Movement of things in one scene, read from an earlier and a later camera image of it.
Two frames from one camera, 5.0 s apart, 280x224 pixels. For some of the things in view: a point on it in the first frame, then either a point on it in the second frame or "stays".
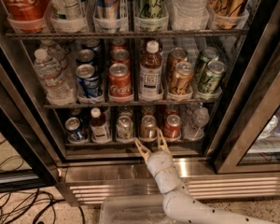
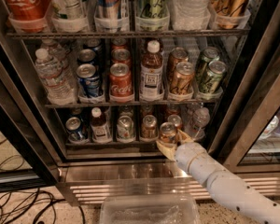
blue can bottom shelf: [75, 132] stays
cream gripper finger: [161, 143] → [184, 137]
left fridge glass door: [24, 152] stays
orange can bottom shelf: [173, 130] stays
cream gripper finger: [146, 152] → [168, 149]
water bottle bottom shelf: [201, 119] stays
